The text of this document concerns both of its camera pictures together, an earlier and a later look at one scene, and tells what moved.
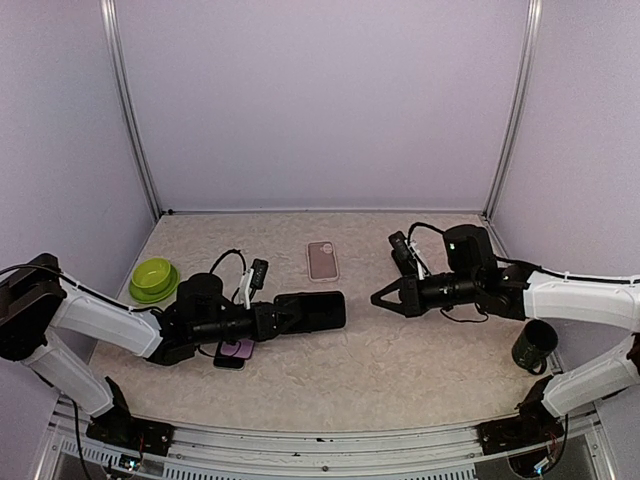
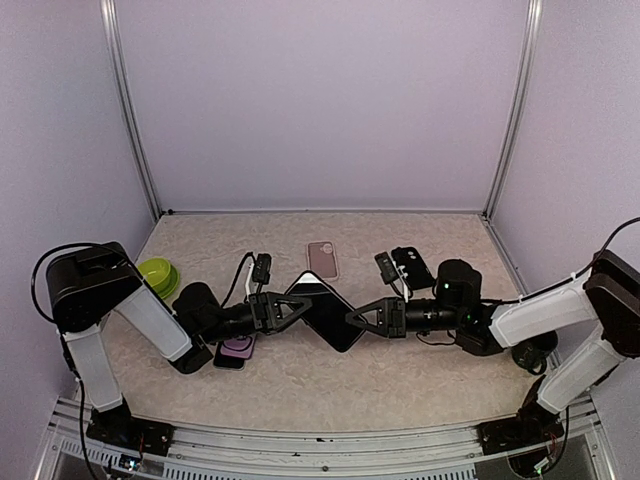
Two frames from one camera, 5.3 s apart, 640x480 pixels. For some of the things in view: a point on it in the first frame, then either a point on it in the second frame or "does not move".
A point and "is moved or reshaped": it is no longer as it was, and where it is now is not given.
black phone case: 299,313 is moved or reshaped
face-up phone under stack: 227,362 does not move
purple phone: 245,350 does not move
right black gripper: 410,296 → 387,316
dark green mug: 532,345 does not move
